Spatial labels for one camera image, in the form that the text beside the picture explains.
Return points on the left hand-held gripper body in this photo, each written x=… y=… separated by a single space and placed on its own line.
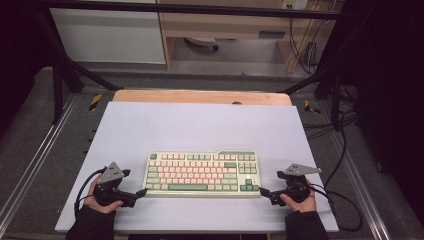
x=110 y=191

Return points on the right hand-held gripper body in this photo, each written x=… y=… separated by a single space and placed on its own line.
x=296 y=190

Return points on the pink and green keyboard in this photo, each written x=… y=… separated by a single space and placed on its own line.
x=200 y=173

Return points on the person's right hand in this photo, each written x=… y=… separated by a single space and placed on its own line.
x=306 y=206

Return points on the person's left hand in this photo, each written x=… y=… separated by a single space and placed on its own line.
x=90 y=200

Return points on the yellow black tape strip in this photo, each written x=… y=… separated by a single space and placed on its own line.
x=310 y=108
x=95 y=102

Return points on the white board sheet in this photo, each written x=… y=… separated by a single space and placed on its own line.
x=200 y=130

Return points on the white cabinet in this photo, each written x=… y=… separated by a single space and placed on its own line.
x=110 y=36

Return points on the white chair base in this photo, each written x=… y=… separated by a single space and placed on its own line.
x=200 y=41

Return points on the light wooden desk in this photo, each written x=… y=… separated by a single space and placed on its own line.
x=216 y=25

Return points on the aluminium rail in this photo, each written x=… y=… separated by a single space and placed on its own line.
x=36 y=160
x=358 y=180

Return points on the white wall socket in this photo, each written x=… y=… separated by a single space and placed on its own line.
x=295 y=4

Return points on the black metal frame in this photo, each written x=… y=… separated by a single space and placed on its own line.
x=200 y=9

